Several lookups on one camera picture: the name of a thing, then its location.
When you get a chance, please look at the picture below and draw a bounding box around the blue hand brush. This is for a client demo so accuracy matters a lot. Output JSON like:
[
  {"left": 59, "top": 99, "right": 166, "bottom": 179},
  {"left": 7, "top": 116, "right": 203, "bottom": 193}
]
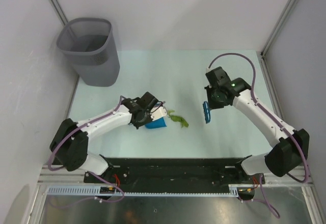
[{"left": 203, "top": 101, "right": 211, "bottom": 124}]

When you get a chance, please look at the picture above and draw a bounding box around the blue plastic dustpan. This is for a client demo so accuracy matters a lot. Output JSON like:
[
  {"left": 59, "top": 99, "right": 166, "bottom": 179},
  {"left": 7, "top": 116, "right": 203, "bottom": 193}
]
[{"left": 145, "top": 117, "right": 167, "bottom": 129}]

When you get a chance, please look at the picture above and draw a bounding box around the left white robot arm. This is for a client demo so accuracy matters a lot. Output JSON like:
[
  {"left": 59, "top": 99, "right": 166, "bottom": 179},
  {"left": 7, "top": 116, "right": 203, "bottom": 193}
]
[{"left": 47, "top": 92, "right": 159, "bottom": 183}]

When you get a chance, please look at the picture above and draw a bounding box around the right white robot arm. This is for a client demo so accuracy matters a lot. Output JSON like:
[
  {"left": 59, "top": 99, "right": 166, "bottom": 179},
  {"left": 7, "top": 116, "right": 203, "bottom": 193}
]
[{"left": 203, "top": 67, "right": 310, "bottom": 184}]

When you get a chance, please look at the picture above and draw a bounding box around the green paper scrap right cluster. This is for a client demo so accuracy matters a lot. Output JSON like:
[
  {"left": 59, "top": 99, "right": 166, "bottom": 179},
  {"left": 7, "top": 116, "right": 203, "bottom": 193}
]
[{"left": 167, "top": 110, "right": 189, "bottom": 128}]

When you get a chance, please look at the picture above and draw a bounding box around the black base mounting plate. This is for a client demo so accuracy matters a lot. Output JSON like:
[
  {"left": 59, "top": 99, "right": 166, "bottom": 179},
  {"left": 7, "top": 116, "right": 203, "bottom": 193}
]
[{"left": 100, "top": 158, "right": 258, "bottom": 186}]

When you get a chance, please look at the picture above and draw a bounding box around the grey mesh waste bin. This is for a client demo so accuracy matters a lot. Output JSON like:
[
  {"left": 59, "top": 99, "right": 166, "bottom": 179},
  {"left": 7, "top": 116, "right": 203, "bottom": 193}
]
[{"left": 56, "top": 17, "right": 120, "bottom": 87}]

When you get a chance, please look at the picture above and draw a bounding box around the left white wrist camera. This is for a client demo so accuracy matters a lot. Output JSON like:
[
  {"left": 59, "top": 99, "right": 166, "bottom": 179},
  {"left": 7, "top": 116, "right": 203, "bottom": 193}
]
[{"left": 150, "top": 106, "right": 168, "bottom": 121}]

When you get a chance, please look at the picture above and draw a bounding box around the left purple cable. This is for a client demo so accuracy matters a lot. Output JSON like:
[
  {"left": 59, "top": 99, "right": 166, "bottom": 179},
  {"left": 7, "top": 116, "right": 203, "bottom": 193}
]
[{"left": 47, "top": 95, "right": 166, "bottom": 209}]

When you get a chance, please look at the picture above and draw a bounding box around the white slotted cable duct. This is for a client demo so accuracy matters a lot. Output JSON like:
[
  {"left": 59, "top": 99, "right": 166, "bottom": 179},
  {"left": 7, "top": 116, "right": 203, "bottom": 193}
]
[{"left": 47, "top": 185, "right": 245, "bottom": 197}]

